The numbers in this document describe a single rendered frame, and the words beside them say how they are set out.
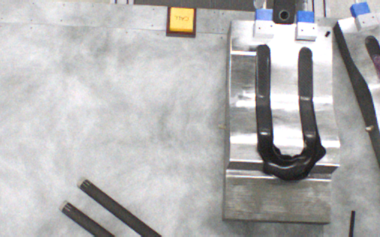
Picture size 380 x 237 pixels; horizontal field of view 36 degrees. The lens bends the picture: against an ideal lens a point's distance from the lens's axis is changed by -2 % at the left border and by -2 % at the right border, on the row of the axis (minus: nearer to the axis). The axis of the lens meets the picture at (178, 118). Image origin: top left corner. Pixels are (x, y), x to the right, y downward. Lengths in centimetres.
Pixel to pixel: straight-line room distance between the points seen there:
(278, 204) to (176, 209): 25
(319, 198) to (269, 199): 12
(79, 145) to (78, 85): 16
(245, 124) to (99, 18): 50
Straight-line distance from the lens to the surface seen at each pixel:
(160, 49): 157
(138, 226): 139
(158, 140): 149
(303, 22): 152
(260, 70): 148
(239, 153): 136
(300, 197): 145
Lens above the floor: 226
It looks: 75 degrees down
